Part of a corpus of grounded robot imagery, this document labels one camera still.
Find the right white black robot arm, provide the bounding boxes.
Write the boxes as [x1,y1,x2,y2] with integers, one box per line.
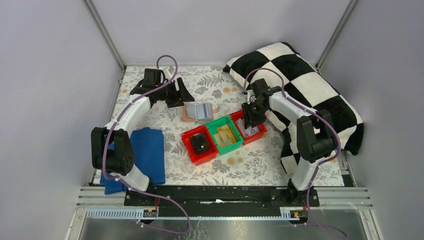
[241,79,341,192]

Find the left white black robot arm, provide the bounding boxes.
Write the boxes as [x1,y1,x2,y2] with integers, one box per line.
[90,68,195,192]

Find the silver white credit cards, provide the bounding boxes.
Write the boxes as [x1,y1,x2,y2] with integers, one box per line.
[236,118,260,138]

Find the gold credit cards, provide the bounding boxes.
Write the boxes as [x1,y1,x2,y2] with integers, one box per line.
[213,124,237,149]

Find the black card stack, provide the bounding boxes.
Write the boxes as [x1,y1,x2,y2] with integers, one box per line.
[189,132,210,155]

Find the right red plastic bin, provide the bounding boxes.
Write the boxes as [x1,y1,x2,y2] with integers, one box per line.
[229,110,268,145]

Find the red plastic bin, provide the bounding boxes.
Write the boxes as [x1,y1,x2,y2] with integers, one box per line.
[229,110,268,145]
[181,125,219,166]

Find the green plastic bin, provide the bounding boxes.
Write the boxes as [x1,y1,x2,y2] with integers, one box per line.
[206,115,244,156]

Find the floral patterned table mat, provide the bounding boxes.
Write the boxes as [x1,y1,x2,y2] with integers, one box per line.
[92,65,345,187]

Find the blue folded cloth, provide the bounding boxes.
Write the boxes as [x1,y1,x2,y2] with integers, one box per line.
[90,127,166,195]

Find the black white checkered blanket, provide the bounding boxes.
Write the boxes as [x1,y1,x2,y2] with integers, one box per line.
[222,42,365,156]

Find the left red plastic bin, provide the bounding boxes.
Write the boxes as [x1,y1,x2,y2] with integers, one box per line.
[181,125,219,166]

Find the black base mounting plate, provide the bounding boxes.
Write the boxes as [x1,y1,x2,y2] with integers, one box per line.
[123,185,321,208]

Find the aluminium frame rail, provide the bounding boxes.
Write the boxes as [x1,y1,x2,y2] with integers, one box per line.
[77,186,372,220]

